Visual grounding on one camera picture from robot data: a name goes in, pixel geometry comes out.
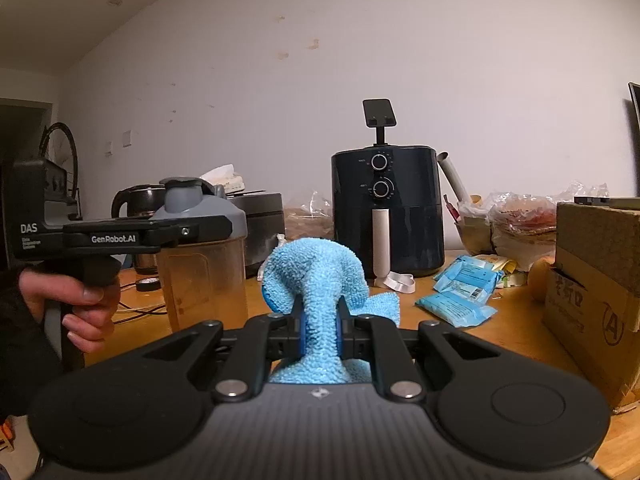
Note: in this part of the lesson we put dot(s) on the beige bag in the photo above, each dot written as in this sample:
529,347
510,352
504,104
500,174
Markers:
472,230

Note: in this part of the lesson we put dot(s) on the white wall switch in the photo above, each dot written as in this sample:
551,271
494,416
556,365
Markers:
126,138

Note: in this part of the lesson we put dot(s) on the black phone stand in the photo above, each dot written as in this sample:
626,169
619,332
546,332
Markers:
380,112

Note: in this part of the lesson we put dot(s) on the blue microfiber cloth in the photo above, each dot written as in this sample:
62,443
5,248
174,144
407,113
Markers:
315,270

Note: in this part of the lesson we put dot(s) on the cardboard box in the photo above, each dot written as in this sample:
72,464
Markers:
590,285

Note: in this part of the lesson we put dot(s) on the clear bag of bread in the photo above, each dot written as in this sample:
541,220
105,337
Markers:
310,220

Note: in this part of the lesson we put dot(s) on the clear shaker bottle grey lid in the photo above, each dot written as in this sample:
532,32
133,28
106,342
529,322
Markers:
200,280

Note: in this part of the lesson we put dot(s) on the black monitor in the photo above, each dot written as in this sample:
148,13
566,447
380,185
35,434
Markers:
635,115

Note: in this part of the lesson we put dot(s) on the person's left forearm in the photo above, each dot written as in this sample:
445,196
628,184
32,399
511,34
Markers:
20,350

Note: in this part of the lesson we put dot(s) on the dark blue air fryer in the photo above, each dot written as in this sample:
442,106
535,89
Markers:
415,200

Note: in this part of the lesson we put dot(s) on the steel electric kettle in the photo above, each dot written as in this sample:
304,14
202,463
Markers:
135,200

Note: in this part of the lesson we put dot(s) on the bicycle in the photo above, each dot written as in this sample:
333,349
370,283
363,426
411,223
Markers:
74,152

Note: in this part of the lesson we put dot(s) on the clear bag of food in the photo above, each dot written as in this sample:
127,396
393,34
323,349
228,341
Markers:
525,220

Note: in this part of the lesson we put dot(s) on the white tube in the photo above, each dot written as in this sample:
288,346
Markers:
452,175

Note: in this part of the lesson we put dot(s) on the dark grey rice cooker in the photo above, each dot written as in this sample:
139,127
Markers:
265,230

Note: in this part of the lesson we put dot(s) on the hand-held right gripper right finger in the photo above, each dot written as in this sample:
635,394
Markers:
340,330

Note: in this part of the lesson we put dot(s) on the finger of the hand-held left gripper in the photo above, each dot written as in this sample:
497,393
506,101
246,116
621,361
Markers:
210,227

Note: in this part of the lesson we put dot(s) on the soft tissue pack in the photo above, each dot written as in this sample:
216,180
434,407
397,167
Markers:
225,177

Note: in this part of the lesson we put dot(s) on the black tape roll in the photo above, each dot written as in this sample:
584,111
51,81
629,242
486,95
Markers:
148,285

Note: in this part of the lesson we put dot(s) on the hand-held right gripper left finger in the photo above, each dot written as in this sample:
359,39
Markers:
301,330

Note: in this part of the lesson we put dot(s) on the yellow food packet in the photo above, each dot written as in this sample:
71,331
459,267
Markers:
512,270

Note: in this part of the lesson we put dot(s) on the person's left hand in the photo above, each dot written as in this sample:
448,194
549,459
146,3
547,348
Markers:
75,292

